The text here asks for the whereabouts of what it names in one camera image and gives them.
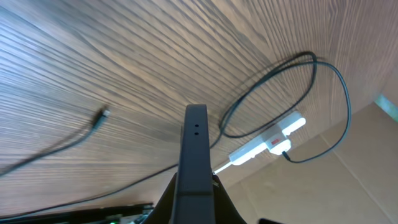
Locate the black charger cable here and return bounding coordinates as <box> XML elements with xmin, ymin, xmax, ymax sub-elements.
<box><xmin>0</xmin><ymin>51</ymin><xmax>352</xmax><ymax>218</ymax></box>

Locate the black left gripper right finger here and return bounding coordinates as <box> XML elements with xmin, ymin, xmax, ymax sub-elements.
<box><xmin>212</xmin><ymin>174</ymin><xmax>246</xmax><ymax>224</ymax></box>

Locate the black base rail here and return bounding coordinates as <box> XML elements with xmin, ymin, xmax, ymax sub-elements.
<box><xmin>1</xmin><ymin>203</ymin><xmax>154</xmax><ymax>224</ymax></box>

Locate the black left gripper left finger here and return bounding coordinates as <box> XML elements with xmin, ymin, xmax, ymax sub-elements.
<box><xmin>143</xmin><ymin>173</ymin><xmax>177</xmax><ymax>224</ymax></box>

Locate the white power strip cord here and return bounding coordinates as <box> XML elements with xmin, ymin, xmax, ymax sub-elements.
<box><xmin>213</xmin><ymin>161</ymin><xmax>233</xmax><ymax>175</ymax></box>

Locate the white charger plug adapter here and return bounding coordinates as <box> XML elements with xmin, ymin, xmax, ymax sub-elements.
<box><xmin>267</xmin><ymin>139</ymin><xmax>292</xmax><ymax>156</ymax></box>

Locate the brown cardboard wall panel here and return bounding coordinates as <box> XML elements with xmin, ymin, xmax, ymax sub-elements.
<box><xmin>227</xmin><ymin>104</ymin><xmax>397</xmax><ymax>223</ymax></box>

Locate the Samsung Galaxy smartphone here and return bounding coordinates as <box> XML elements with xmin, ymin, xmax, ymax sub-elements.
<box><xmin>171</xmin><ymin>104</ymin><xmax>215</xmax><ymax>224</ymax></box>

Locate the white power strip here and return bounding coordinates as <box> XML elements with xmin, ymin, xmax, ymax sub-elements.
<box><xmin>229</xmin><ymin>111</ymin><xmax>306</xmax><ymax>166</ymax></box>

